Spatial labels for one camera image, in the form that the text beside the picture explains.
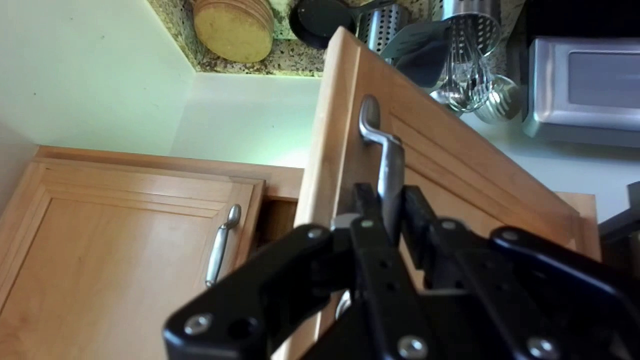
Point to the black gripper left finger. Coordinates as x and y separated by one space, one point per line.
267 293

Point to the wooden cabinet door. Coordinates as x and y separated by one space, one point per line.
100 266
466 166

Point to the round wooden board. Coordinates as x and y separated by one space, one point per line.
233 31

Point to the stainless steel microwave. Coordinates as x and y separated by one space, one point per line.
581 93

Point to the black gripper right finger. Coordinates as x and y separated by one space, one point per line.
520 293

